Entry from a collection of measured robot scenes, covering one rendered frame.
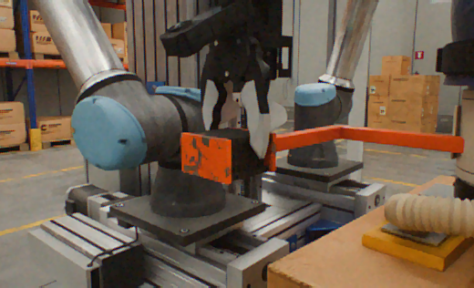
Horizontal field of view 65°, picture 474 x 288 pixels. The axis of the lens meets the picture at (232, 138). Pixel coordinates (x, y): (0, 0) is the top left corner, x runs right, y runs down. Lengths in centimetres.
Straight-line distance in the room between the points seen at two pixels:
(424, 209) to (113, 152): 41
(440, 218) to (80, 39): 57
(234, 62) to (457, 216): 29
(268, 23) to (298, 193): 70
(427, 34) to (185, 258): 1009
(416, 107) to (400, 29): 345
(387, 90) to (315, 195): 688
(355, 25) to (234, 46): 78
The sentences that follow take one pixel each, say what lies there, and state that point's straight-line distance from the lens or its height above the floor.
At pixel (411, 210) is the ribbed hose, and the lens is 47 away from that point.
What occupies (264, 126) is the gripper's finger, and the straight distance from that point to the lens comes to 43.
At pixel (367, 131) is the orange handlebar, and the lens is 63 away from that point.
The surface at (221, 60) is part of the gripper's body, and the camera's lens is 47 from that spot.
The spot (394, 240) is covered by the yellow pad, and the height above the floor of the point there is 109.
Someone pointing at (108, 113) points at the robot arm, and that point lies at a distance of 57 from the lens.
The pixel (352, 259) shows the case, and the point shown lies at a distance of 50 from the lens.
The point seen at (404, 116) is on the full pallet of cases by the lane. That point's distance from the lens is 783.
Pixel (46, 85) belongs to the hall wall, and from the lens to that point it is 913.
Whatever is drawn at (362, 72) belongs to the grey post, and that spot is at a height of 134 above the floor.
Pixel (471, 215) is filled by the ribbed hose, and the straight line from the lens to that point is 46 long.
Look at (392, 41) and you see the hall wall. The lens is 1078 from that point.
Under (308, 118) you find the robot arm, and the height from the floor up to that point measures 117.
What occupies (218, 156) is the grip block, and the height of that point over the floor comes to 120.
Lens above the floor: 129
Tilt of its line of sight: 9 degrees down
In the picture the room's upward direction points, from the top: straight up
